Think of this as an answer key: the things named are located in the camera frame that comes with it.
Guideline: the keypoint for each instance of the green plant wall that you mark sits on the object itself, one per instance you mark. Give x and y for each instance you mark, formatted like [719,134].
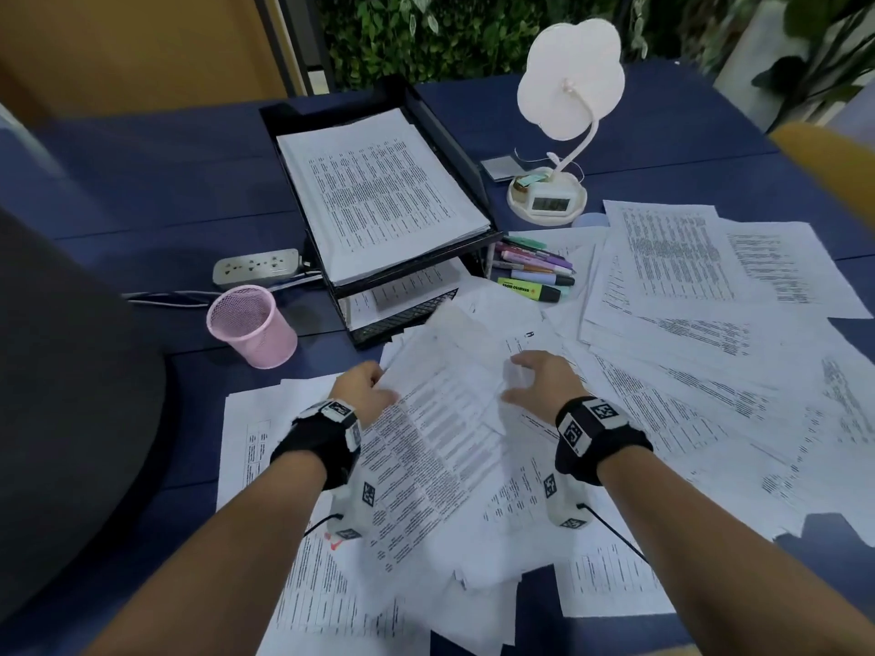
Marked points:
[444,34]

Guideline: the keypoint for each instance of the pale blue round pad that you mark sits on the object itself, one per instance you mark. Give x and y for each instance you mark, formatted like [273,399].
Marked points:
[591,219]

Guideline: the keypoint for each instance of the white flower-shaped desk lamp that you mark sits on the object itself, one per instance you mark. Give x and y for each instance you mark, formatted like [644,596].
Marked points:
[567,81]

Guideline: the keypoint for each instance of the large black chair back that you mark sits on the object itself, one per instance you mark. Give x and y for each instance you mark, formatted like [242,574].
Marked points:
[68,403]

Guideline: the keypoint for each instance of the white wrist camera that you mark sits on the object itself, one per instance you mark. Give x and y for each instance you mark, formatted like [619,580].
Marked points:
[355,512]
[564,502]

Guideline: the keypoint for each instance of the dark metal door frame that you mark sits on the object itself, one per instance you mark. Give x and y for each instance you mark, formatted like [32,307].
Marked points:
[294,34]

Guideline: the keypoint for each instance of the black left wristband with markers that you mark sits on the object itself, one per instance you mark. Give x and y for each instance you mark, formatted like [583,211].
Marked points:
[307,444]

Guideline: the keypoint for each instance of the black wristband with markers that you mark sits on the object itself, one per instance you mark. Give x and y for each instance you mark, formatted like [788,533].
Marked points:
[307,444]
[608,444]

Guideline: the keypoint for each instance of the black mesh tiered tray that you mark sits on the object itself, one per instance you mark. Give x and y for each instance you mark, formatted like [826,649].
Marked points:
[403,319]

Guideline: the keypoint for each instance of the small digital clock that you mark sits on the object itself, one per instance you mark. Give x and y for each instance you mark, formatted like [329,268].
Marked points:
[550,203]

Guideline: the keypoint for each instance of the bunch of coloured markers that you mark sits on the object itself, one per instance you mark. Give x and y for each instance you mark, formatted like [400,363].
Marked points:
[533,273]

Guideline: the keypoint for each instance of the printed paper sheet bundle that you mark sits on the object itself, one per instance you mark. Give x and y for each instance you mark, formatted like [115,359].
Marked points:
[376,198]
[417,260]
[444,362]

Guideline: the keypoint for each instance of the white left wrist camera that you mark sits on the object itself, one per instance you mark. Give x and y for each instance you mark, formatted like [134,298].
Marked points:
[355,512]

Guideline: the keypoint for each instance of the mint green eraser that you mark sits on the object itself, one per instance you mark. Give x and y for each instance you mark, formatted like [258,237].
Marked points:
[526,180]

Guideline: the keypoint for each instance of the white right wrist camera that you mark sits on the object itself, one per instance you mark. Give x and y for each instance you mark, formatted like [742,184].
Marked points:
[564,502]

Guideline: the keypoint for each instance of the pink mesh cup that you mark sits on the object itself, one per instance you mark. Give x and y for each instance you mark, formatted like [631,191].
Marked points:
[253,334]

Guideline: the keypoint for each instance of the small grey square card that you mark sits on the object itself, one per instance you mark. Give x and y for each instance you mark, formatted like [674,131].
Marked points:
[500,169]

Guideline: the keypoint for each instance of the person's right hand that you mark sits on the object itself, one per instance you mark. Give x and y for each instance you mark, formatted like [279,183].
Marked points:
[547,389]

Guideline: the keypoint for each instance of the dark green potted plant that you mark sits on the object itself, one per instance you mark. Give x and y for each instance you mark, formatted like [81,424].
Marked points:
[786,75]

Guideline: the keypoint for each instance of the person's left hand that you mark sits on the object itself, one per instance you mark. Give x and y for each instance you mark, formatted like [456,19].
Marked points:
[362,396]

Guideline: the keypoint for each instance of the person's left forearm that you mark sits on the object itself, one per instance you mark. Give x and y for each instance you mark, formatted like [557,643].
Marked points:
[219,560]

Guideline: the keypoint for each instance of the pile of printed papers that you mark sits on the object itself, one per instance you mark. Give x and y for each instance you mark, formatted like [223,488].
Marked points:
[683,348]

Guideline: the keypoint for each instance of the white power strip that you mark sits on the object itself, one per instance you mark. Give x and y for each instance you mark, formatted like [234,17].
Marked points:
[253,268]

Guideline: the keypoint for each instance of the white column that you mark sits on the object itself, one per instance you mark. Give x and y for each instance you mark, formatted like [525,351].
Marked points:
[745,68]

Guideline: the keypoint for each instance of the black right wristband with markers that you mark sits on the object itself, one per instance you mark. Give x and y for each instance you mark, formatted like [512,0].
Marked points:
[608,444]

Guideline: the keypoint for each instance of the person's right forearm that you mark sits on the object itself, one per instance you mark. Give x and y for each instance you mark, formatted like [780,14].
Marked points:
[718,553]

